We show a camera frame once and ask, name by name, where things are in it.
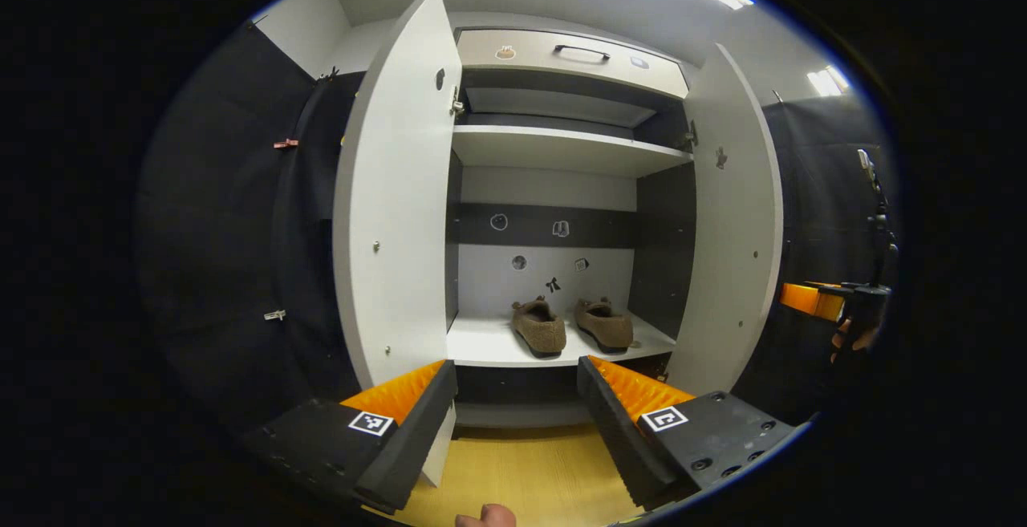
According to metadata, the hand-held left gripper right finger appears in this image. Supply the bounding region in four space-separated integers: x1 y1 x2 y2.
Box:
576 355 797 510

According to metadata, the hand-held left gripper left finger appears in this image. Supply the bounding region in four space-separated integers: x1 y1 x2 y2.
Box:
241 359 460 514

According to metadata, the white cabinet door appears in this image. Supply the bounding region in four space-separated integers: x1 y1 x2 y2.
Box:
331 0 464 489
666 43 785 398

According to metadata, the brown fuzzy shoe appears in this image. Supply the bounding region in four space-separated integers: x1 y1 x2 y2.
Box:
574 297 635 354
511 296 567 358

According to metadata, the white shoe cabinet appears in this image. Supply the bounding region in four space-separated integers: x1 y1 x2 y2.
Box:
331 0 785 489

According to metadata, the white cabinet shelf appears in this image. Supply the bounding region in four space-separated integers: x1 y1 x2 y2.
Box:
452 124 695 179
446 310 677 369

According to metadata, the small ceiling light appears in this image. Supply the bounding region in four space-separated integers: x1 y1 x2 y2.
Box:
806 64 850 97

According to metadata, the black backdrop cloth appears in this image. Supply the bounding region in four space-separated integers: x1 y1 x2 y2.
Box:
136 22 899 432

